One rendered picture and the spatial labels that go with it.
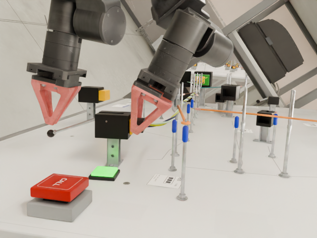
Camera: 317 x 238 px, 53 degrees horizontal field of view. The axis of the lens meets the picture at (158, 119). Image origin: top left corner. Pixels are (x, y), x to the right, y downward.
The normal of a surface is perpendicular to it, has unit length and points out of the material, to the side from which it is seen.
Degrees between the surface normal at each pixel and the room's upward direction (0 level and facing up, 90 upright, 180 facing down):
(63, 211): 90
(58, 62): 73
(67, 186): 54
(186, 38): 80
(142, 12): 90
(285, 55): 90
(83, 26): 114
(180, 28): 91
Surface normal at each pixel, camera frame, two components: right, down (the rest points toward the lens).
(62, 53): 0.29, 0.24
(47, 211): -0.21, 0.17
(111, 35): 0.85, 0.27
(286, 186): 0.04, -0.98
